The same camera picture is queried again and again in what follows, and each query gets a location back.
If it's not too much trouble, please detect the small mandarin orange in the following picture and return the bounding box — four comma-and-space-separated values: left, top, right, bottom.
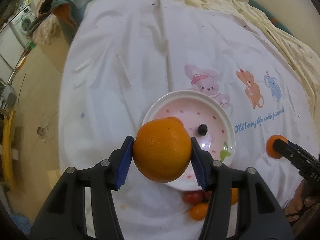
266, 134, 289, 159

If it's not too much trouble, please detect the orange cherry tomato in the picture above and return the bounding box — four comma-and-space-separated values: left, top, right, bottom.
189, 203, 209, 221

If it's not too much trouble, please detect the red cherry tomato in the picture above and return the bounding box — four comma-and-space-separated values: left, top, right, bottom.
183, 191, 203, 205
203, 191, 212, 201

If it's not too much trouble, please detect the dark blueberry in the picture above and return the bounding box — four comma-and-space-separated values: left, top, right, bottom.
197, 124, 208, 137

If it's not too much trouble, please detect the large orange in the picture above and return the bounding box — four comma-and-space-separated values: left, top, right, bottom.
133, 118, 191, 183
167, 116, 184, 126

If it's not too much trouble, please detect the right hand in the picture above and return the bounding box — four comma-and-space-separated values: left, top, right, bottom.
284, 179, 319, 222

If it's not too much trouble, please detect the cream crumpled blanket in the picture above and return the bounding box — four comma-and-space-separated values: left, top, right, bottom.
130, 0, 320, 120

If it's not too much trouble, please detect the white pink plate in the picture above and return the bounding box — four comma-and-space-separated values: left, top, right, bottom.
141, 89, 237, 191

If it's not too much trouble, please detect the yellow wooden chair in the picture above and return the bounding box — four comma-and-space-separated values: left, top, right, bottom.
1, 109, 16, 190

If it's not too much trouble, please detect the white cartoon print sheet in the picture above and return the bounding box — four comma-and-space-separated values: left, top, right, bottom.
57, 0, 316, 240

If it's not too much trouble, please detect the white washing machine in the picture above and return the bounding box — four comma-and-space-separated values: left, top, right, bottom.
9, 4, 35, 48

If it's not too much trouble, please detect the teal orange pillow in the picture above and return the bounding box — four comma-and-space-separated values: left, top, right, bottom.
51, 0, 118, 30

